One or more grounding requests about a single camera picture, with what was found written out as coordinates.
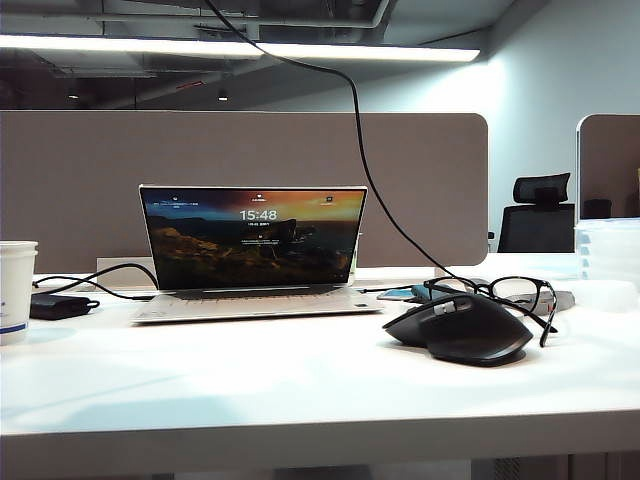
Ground black USB charger cable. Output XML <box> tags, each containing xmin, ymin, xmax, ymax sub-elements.
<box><xmin>203</xmin><ymin>0</ymin><xmax>489</xmax><ymax>294</ymax></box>

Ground white desk socket box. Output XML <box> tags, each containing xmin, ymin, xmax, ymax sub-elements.
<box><xmin>95</xmin><ymin>257</ymin><xmax>156</xmax><ymax>290</ymax></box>

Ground wide brown desk partition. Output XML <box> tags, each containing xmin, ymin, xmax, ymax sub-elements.
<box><xmin>0</xmin><ymin>110</ymin><xmax>490</xmax><ymax>274</ymax></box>

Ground narrow brown desk partition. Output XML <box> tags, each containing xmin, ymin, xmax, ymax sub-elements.
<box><xmin>577</xmin><ymin>113</ymin><xmax>640</xmax><ymax>220</ymax></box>

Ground silver laptop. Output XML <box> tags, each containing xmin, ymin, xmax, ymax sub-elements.
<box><xmin>130</xmin><ymin>184</ymin><xmax>385</xmax><ymax>325</ymax></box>

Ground black-framed eyeglasses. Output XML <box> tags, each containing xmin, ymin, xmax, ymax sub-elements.
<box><xmin>423</xmin><ymin>276</ymin><xmax>560</xmax><ymax>348</ymax></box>

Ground black computer mouse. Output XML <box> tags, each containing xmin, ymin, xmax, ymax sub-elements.
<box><xmin>382</xmin><ymin>292</ymin><xmax>534</xmax><ymax>369</ymax></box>

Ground black mesh office chair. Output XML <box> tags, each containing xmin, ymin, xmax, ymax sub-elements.
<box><xmin>497</xmin><ymin>172</ymin><xmax>577</xmax><ymax>254</ymax></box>

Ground long ceiling light strip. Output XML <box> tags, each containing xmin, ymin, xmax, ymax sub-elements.
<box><xmin>0</xmin><ymin>33</ymin><xmax>481</xmax><ymax>64</ymax></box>

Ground black power adapter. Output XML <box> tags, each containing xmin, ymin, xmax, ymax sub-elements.
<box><xmin>29</xmin><ymin>294</ymin><xmax>100</xmax><ymax>321</ymax></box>

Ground small black box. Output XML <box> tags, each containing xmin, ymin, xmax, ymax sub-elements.
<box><xmin>583</xmin><ymin>198</ymin><xmax>613</xmax><ymax>219</ymax></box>

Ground translucent plastic storage boxes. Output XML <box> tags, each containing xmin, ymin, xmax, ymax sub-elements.
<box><xmin>573</xmin><ymin>217</ymin><xmax>640</xmax><ymax>284</ymax></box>

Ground white paper cup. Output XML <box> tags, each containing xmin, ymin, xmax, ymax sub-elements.
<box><xmin>0</xmin><ymin>241</ymin><xmax>40</xmax><ymax>347</ymax></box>

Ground black laptop power cable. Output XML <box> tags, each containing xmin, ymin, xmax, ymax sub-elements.
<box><xmin>30</xmin><ymin>263</ymin><xmax>160</xmax><ymax>303</ymax></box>

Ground grey printed lanyard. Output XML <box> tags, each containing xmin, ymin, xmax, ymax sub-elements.
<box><xmin>522</xmin><ymin>288</ymin><xmax>577</xmax><ymax>314</ymax></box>

